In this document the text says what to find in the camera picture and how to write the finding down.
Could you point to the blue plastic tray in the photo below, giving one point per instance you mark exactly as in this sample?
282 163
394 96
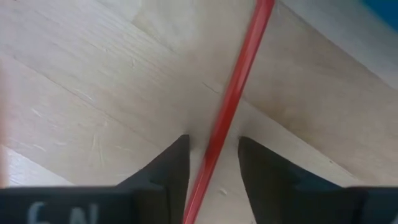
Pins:
388 9

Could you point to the red pencil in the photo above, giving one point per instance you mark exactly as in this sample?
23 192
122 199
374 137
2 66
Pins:
230 99

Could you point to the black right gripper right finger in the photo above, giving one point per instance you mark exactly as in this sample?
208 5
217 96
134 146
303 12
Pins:
267 186

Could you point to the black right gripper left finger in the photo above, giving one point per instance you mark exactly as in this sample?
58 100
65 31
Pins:
168 174

